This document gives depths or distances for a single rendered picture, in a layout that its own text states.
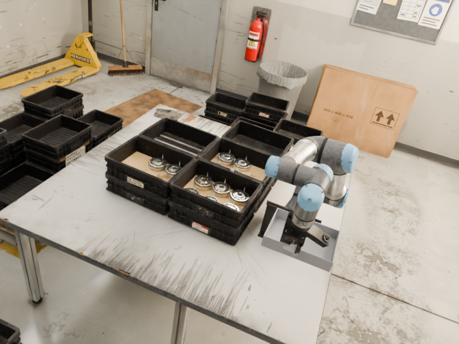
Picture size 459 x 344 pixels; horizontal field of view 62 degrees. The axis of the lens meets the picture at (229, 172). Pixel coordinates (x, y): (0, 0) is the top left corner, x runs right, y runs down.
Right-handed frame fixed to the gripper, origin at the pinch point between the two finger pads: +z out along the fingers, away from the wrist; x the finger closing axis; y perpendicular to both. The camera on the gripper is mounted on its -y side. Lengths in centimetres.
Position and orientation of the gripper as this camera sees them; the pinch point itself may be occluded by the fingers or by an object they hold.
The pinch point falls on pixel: (296, 251)
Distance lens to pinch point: 148.1
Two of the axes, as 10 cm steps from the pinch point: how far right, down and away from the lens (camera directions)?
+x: -3.3, 7.0, -6.3
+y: -9.4, -2.9, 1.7
